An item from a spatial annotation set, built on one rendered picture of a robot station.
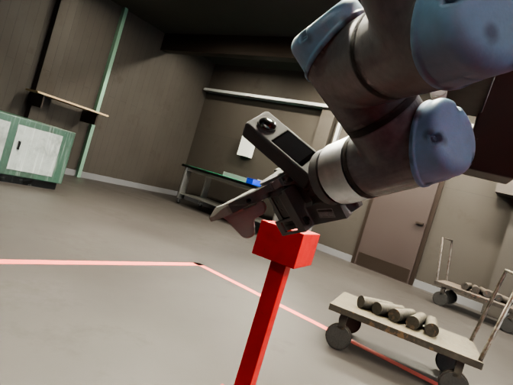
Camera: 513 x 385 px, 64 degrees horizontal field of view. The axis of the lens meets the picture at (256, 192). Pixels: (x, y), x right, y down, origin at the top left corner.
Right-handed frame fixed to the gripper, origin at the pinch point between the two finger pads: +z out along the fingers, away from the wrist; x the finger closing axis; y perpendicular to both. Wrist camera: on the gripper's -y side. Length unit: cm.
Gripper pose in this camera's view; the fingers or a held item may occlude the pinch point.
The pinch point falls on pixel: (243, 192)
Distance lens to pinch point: 65.6
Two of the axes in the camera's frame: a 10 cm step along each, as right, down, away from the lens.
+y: 4.8, 8.7, 1.1
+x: 6.8, -4.5, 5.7
